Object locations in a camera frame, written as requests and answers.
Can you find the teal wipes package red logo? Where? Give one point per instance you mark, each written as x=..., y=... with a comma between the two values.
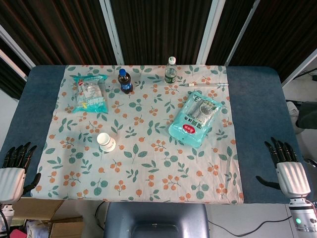
x=195, y=119

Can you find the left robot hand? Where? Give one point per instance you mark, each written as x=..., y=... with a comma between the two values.
x=11, y=178

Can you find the clear glass tube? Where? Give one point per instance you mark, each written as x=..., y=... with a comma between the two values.
x=210, y=84

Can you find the clear water bottle green label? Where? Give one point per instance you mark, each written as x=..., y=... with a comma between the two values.
x=170, y=72

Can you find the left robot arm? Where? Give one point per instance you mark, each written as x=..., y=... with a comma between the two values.
x=3, y=215

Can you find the pink object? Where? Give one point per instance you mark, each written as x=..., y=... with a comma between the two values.
x=15, y=234

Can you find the white shoe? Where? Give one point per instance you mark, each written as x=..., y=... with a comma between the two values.
x=293, y=111

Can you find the teal snack package yellow print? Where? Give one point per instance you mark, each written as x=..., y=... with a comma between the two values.
x=91, y=94

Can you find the floral printed tablecloth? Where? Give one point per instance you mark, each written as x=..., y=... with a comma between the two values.
x=141, y=134

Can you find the dark cola bottle blue label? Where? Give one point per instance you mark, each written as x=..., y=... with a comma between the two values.
x=124, y=82

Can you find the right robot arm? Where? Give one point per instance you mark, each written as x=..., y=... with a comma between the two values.
x=303, y=214

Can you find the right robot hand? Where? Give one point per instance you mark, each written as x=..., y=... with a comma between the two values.
x=292, y=178

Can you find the white paper cup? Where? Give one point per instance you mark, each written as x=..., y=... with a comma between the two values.
x=106, y=141

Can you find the brown cardboard box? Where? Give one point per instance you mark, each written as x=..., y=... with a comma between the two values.
x=47, y=218

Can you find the white folding screen frame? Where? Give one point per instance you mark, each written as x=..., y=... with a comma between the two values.
x=115, y=32

